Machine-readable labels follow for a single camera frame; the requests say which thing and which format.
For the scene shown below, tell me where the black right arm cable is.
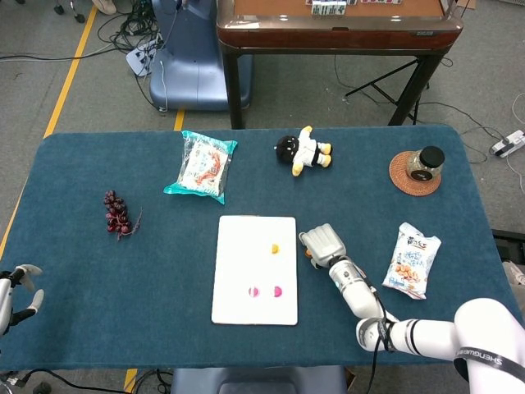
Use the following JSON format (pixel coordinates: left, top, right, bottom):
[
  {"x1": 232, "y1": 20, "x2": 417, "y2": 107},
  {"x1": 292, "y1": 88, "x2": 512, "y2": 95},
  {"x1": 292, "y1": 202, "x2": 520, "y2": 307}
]
[{"x1": 356, "y1": 266, "x2": 397, "y2": 394}]

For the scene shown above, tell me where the brown mahjong table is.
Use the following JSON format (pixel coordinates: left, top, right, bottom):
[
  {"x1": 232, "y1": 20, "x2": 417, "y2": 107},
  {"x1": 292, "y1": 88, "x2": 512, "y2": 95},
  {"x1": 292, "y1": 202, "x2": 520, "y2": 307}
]
[{"x1": 216, "y1": 0, "x2": 464, "y2": 131}]

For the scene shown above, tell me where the green-faced mahjong tile row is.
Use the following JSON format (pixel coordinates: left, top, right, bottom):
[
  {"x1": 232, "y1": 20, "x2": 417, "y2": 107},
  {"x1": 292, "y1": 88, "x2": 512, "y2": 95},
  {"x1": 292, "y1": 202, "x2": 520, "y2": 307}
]
[{"x1": 311, "y1": 2, "x2": 348, "y2": 16}]

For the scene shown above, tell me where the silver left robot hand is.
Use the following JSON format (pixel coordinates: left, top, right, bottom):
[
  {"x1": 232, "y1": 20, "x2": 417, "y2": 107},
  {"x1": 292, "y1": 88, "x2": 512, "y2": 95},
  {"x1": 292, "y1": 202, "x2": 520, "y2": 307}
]
[{"x1": 0, "y1": 264, "x2": 45, "y2": 336}]

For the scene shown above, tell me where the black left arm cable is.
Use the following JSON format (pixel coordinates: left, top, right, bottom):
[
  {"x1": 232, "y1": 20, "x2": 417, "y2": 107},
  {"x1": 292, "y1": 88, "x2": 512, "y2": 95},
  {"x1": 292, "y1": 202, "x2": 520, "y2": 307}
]
[{"x1": 0, "y1": 367, "x2": 128, "y2": 394}]

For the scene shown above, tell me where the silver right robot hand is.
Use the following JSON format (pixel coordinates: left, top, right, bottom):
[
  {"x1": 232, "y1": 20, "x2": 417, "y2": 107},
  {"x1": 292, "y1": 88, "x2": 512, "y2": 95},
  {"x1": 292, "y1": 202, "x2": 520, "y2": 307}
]
[{"x1": 298, "y1": 223, "x2": 346, "y2": 270}]

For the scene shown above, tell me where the white cable on blue base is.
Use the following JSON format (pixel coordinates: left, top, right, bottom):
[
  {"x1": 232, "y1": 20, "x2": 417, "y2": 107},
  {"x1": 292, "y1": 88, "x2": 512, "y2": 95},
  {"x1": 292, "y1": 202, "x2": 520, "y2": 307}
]
[{"x1": 157, "y1": 61, "x2": 169, "y2": 112}]

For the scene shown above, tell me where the white rectangular board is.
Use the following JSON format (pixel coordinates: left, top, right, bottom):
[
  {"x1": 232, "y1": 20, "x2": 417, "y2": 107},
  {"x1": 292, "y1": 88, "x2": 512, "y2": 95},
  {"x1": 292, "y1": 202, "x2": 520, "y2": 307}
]
[{"x1": 211, "y1": 215, "x2": 299, "y2": 327}]

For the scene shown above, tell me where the white power strip black plug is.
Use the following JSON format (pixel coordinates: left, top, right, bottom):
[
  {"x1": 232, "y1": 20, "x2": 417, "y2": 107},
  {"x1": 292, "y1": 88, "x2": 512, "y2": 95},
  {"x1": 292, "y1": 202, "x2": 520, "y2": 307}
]
[{"x1": 491, "y1": 129, "x2": 525, "y2": 158}]

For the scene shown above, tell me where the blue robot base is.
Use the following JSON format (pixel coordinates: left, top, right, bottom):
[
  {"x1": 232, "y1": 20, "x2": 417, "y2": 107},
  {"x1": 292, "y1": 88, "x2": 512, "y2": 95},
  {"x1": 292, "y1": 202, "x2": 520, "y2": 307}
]
[{"x1": 148, "y1": 0, "x2": 253, "y2": 112}]

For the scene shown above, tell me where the grey floor cable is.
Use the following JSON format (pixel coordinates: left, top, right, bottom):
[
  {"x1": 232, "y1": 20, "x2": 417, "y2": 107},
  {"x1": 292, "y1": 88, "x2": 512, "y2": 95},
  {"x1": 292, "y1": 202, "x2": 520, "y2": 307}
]
[{"x1": 0, "y1": 40, "x2": 120, "y2": 62}]

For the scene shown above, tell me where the teal snack bag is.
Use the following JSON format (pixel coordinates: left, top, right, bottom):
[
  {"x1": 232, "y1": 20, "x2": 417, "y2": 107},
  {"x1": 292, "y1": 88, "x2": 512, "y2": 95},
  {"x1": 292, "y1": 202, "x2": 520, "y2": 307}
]
[{"x1": 162, "y1": 130, "x2": 239, "y2": 205}]

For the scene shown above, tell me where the glass jar black lid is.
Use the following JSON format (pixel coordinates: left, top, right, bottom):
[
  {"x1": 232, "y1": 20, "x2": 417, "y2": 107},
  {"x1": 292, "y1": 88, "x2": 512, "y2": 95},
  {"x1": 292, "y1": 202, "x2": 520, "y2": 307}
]
[{"x1": 405, "y1": 145, "x2": 446, "y2": 184}]

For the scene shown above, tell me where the grey-blue own robot base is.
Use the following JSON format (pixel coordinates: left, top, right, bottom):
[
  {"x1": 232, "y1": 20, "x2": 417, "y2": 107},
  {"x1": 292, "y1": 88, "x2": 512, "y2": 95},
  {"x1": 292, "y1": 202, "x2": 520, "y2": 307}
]
[{"x1": 170, "y1": 364, "x2": 349, "y2": 394}]

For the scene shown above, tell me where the white peanut snack bag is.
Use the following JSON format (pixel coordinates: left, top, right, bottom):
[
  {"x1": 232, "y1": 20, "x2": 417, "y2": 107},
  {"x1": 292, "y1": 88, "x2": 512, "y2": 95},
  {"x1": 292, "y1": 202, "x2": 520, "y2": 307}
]
[{"x1": 381, "y1": 222, "x2": 442, "y2": 300}]

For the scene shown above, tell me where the black chrome swivel stool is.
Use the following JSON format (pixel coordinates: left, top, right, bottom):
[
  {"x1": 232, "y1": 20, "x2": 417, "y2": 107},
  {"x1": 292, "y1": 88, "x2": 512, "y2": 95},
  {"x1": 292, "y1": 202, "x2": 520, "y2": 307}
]
[{"x1": 52, "y1": 0, "x2": 87, "y2": 24}]

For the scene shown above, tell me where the dark red grape bunch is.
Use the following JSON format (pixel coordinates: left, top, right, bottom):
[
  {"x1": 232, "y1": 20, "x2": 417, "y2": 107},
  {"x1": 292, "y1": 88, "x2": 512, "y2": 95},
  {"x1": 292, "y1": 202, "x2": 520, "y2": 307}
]
[{"x1": 103, "y1": 190, "x2": 144, "y2": 241}]

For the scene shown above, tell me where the brown woven coaster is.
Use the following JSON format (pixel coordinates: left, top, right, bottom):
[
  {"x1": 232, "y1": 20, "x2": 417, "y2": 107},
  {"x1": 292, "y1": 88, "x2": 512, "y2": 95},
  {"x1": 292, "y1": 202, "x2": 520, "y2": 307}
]
[{"x1": 388, "y1": 150, "x2": 442, "y2": 197}]

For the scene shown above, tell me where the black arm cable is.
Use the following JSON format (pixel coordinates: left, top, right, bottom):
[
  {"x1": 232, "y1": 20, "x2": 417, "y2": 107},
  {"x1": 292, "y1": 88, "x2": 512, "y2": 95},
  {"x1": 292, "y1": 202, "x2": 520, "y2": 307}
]
[
  {"x1": 356, "y1": 266, "x2": 397, "y2": 394},
  {"x1": 0, "y1": 367, "x2": 128, "y2": 394}
]

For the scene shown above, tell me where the black equipment frame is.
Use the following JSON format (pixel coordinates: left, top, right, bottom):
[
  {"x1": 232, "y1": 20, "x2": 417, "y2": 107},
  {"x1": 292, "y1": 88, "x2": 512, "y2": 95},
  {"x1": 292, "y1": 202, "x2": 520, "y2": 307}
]
[{"x1": 491, "y1": 228, "x2": 525, "y2": 263}]

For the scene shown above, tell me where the blue table cloth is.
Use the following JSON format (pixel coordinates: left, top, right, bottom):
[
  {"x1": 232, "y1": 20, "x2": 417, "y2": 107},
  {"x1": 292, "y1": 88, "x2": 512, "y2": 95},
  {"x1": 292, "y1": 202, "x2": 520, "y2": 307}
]
[{"x1": 0, "y1": 125, "x2": 525, "y2": 373}]

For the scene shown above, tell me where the black floor cable bundle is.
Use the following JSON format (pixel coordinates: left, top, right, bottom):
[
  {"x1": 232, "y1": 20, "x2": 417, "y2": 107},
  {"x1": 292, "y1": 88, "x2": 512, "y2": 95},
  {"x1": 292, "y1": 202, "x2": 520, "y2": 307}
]
[{"x1": 96, "y1": 0, "x2": 165, "y2": 57}]

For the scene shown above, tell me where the black-headed plush doll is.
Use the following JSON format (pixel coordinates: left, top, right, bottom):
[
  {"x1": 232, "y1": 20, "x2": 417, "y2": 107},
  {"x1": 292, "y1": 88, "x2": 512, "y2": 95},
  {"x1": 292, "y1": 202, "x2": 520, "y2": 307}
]
[{"x1": 275, "y1": 125, "x2": 333, "y2": 177}]

